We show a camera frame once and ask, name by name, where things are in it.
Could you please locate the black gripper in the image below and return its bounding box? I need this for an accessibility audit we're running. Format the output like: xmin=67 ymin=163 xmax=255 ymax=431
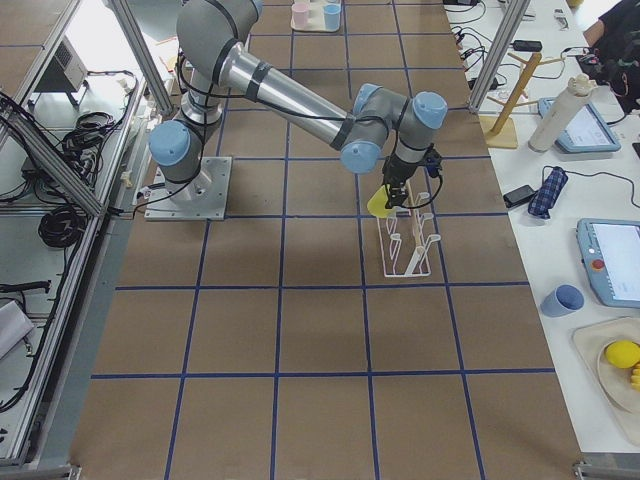
xmin=382 ymin=154 xmax=425 ymax=209

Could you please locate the yellow plastic cup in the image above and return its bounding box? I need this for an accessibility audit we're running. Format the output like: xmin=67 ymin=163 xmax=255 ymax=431
xmin=367 ymin=184 xmax=396 ymax=219

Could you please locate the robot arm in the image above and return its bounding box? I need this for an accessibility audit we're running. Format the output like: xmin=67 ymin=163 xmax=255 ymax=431
xmin=149 ymin=1 xmax=448 ymax=211

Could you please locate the blue cup on desk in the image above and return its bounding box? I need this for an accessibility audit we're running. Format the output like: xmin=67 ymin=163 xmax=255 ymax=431
xmin=540 ymin=284 xmax=584 ymax=317

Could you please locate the blue plastic cup near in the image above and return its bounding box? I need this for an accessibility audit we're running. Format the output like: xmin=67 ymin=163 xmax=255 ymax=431
xmin=323 ymin=3 xmax=342 ymax=32

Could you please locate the pink plastic cup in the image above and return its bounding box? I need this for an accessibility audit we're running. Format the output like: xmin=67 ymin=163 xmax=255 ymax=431
xmin=291 ymin=1 xmax=310 ymax=30

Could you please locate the wooden mug tree stand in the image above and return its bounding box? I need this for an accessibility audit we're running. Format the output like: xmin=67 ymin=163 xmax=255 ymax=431
xmin=479 ymin=52 xmax=564 ymax=149

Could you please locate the folded plaid umbrella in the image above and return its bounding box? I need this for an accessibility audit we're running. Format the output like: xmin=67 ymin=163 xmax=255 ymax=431
xmin=527 ymin=167 xmax=568 ymax=220

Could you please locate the cream serving tray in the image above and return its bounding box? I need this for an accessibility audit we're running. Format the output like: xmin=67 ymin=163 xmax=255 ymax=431
xmin=290 ymin=19 xmax=341 ymax=33

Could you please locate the black power adapter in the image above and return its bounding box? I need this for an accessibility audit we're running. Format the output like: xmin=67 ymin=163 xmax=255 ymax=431
xmin=512 ymin=40 xmax=542 ymax=52

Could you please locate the blue teach pendant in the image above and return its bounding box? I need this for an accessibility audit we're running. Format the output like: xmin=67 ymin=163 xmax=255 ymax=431
xmin=554 ymin=101 xmax=621 ymax=154
xmin=576 ymin=218 xmax=639 ymax=308

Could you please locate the white cardboard tube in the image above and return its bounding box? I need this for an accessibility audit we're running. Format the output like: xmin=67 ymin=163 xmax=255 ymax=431
xmin=528 ymin=73 xmax=597 ymax=152

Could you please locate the yellow lemon toy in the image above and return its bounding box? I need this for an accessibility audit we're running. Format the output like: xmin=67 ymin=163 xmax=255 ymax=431
xmin=604 ymin=340 xmax=640 ymax=369

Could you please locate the beige tray on desk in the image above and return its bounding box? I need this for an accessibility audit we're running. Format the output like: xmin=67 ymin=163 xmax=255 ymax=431
xmin=572 ymin=317 xmax=639 ymax=446

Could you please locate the white wire cup rack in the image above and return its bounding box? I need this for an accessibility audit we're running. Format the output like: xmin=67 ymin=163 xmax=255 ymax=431
xmin=374 ymin=182 xmax=441 ymax=278

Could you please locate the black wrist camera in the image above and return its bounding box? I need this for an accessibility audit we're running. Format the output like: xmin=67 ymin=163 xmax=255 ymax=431
xmin=425 ymin=149 xmax=442 ymax=178

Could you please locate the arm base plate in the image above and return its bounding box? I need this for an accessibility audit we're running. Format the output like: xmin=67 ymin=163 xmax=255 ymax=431
xmin=144 ymin=156 xmax=233 ymax=221

